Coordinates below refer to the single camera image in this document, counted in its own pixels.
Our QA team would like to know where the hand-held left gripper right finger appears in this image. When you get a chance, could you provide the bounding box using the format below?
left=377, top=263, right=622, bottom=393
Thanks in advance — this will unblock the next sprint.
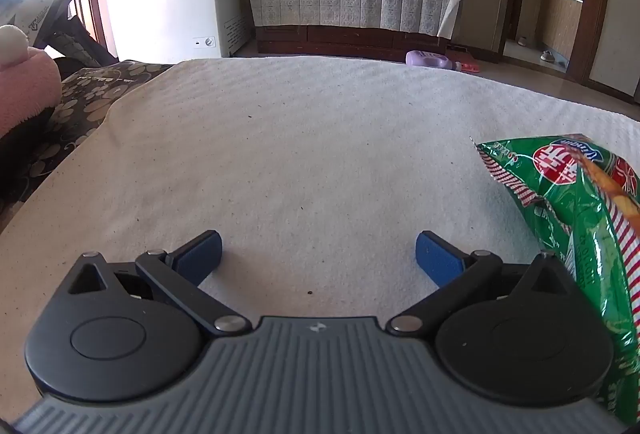
left=385, top=230, right=581, bottom=339

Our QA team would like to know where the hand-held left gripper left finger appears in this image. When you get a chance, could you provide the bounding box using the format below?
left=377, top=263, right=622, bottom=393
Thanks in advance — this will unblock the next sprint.
left=62, top=230, right=253, bottom=339

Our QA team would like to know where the green snack bag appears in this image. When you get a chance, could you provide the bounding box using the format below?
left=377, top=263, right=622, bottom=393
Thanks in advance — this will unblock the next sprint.
left=470, top=134, right=640, bottom=427

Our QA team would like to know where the white textured bed cover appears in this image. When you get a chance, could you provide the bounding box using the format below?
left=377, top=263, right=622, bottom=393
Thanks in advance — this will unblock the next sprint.
left=0, top=56, right=640, bottom=415

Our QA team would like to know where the red plastic tray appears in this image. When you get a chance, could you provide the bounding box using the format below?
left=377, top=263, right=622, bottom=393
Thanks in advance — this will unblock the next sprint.
left=450, top=56, right=482, bottom=74

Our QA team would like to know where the brown floral blanket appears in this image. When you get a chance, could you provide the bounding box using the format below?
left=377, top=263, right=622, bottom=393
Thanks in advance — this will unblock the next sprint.
left=0, top=60, right=173, bottom=225

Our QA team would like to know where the purple detergent bottle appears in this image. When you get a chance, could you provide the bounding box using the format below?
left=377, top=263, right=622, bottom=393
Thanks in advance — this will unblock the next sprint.
left=405, top=50, right=463, bottom=72

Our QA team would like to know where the dark wooden television cabinet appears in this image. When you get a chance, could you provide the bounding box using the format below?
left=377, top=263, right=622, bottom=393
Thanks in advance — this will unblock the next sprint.
left=256, top=24, right=451, bottom=60

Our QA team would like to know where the pink plush toy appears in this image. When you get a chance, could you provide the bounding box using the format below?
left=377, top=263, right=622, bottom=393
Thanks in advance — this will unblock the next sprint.
left=0, top=24, right=63, bottom=139

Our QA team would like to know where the black and grey equipment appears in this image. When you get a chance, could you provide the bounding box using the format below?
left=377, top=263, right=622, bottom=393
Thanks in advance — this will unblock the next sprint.
left=0, top=0, right=121, bottom=69

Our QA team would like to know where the wooden kitchen cabinet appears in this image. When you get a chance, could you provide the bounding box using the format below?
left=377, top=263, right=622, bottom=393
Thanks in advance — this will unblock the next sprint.
left=540, top=0, right=585, bottom=62

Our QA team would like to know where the patterned white cabinet cloth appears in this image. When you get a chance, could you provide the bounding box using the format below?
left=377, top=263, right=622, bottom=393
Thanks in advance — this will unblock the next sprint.
left=245, top=0, right=463, bottom=36

